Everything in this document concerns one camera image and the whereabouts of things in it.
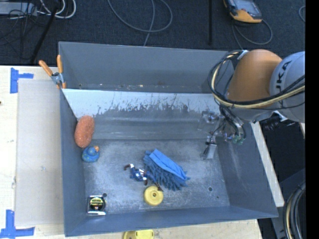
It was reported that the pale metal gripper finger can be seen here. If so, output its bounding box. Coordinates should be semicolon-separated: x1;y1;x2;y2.
200;140;217;160
198;111;223;132

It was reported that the blue microfibre cloth mitt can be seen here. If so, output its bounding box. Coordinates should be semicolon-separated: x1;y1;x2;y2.
142;148;191;191

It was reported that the yellow round disc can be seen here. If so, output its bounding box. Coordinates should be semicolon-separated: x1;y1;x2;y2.
143;185;164;207

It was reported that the small blue and white toy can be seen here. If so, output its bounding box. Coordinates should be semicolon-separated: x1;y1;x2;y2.
124;163;149;185

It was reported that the grey metal bin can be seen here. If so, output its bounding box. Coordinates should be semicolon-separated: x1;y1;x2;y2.
57;41;280;238

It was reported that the blue toy duck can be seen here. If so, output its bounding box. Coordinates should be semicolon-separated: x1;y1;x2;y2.
81;145;101;163

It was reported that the orange oval sponge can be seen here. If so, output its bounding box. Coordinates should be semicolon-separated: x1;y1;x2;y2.
74;115;96;149

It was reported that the yellow and chrome tape measure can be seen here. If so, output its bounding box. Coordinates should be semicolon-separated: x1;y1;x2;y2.
87;195;108;217

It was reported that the pale wood board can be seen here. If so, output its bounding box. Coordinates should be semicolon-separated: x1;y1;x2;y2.
14;79;63;230

